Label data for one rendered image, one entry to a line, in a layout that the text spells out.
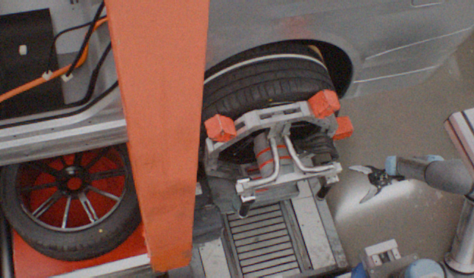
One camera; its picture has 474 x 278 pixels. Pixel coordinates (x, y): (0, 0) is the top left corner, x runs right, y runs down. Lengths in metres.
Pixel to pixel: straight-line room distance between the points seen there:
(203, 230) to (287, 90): 0.88
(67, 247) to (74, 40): 0.93
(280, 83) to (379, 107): 1.56
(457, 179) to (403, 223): 1.44
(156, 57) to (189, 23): 0.10
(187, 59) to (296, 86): 1.14
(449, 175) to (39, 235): 1.69
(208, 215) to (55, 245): 0.70
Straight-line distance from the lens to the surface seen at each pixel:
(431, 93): 3.79
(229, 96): 2.13
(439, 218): 3.43
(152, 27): 0.95
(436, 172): 1.96
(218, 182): 2.95
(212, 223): 2.68
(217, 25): 1.88
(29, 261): 2.86
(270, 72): 2.15
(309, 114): 2.15
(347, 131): 2.43
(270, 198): 3.01
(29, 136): 2.34
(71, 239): 2.59
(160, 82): 1.09
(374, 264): 2.38
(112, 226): 2.59
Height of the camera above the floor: 2.95
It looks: 63 degrees down
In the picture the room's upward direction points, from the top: 11 degrees clockwise
